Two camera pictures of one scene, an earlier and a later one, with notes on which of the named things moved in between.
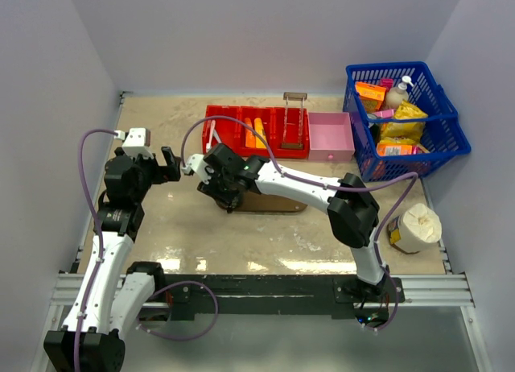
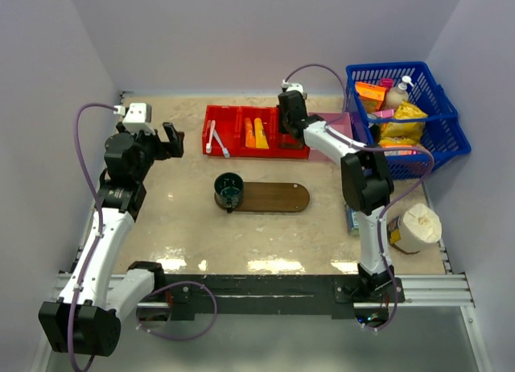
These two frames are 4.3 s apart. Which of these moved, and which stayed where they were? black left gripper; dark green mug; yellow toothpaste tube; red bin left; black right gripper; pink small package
Moved: black right gripper; black left gripper
Stayed: red bin left; yellow toothpaste tube; dark green mug; pink small package
